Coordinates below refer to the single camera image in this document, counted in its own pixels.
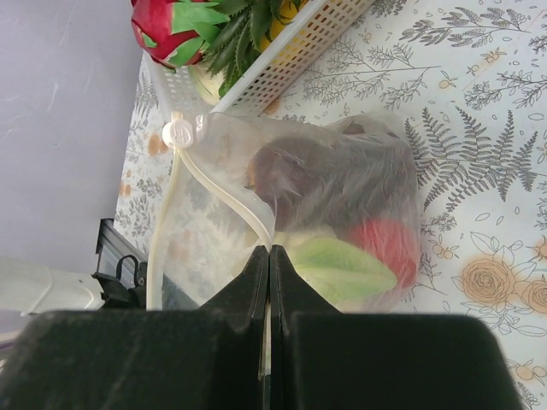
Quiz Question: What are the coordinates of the floral tablecloth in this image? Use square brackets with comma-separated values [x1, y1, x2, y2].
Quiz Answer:
[114, 1, 546, 409]

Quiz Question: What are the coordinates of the dark purple grape bunch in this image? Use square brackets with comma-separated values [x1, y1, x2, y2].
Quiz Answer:
[273, 119, 418, 240]

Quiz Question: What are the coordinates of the orange pineapple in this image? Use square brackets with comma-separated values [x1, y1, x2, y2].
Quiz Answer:
[204, 0, 307, 97]

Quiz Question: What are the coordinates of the red apple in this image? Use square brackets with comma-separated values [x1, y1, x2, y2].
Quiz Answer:
[344, 218, 421, 289]

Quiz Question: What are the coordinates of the pink dragon fruit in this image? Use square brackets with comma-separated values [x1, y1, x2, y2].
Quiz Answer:
[131, 0, 229, 71]

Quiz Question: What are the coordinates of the aluminium frame rail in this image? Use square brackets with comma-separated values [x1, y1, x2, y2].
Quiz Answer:
[96, 219, 148, 288]

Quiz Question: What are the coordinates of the dark mangosteen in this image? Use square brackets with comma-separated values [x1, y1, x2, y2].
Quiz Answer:
[245, 137, 333, 204]

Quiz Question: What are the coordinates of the white fruit basket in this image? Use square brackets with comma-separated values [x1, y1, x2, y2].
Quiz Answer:
[143, 1, 372, 117]

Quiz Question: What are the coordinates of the clear zip top bag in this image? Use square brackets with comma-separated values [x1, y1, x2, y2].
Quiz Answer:
[146, 113, 421, 312]

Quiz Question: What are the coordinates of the white green cauliflower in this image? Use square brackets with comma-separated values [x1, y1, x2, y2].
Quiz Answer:
[273, 228, 397, 313]

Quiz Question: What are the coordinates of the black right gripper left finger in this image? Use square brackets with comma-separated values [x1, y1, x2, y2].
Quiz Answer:
[1, 247, 269, 409]

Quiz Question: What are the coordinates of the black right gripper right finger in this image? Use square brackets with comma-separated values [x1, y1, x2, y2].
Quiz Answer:
[269, 245, 521, 410]

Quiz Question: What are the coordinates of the pale cabbage wedge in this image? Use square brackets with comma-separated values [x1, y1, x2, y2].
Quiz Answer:
[189, 65, 226, 106]

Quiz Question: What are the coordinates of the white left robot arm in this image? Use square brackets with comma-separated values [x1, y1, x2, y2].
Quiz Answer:
[1, 255, 147, 361]

